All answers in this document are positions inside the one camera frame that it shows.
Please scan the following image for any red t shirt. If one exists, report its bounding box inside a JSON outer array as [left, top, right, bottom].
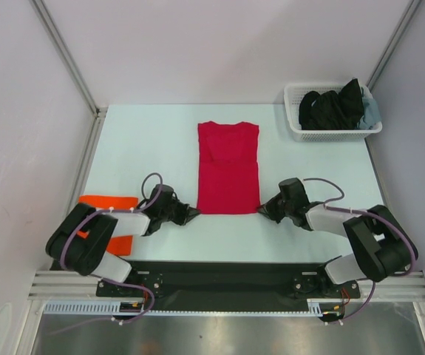
[[197, 121, 260, 215]]

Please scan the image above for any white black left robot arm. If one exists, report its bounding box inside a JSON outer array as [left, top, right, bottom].
[[45, 184, 201, 296]]

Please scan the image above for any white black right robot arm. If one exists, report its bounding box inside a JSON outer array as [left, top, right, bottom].
[[257, 177, 418, 297]]

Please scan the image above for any folded orange t shirt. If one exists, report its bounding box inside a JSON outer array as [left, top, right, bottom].
[[78, 195, 139, 257]]

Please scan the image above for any black garment in basket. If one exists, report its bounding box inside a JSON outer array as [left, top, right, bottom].
[[299, 78, 364, 131]]

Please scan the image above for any white perforated plastic basket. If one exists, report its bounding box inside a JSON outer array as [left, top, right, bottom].
[[283, 78, 383, 142]]

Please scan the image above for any light blue garment in basket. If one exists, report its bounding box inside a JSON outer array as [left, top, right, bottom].
[[356, 87, 381, 130]]

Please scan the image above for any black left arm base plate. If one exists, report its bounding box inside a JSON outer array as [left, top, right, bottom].
[[95, 271, 164, 298]]

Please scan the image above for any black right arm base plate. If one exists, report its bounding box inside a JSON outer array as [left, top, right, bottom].
[[291, 271, 361, 299]]

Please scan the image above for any white slotted cable duct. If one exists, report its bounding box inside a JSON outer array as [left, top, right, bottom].
[[43, 300, 343, 317]]

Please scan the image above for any aluminium front frame rail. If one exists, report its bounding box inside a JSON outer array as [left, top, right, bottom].
[[27, 270, 425, 302]]

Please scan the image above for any aluminium right corner post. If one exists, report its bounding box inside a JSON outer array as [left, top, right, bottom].
[[366, 0, 424, 91]]

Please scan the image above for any aluminium corner post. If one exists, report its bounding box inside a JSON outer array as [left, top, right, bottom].
[[366, 0, 424, 91], [30, 0, 100, 117]]

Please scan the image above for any aluminium left corner post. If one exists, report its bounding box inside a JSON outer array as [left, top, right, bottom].
[[30, 0, 100, 117]]

